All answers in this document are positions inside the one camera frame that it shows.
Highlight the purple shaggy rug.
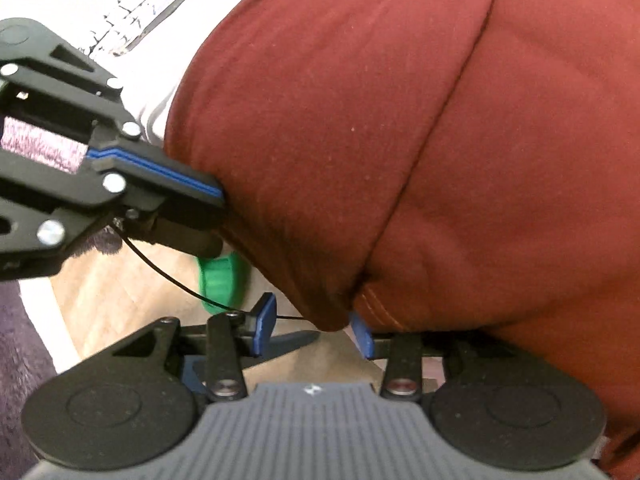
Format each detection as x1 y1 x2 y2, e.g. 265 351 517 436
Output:
0 114 124 467

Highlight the black cable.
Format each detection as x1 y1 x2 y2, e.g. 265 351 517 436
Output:
107 219 322 322

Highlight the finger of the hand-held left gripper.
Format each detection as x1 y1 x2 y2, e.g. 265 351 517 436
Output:
0 16 224 194
0 156 227 282

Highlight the dark red sweater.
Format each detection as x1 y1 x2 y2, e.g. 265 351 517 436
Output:
164 0 640 480

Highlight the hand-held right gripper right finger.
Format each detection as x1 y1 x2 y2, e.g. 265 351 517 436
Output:
350 310 482 403

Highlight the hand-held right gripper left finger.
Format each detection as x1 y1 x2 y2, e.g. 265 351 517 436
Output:
111 292 278 403

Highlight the green slipper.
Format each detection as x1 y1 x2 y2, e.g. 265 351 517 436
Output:
197 252 247 317

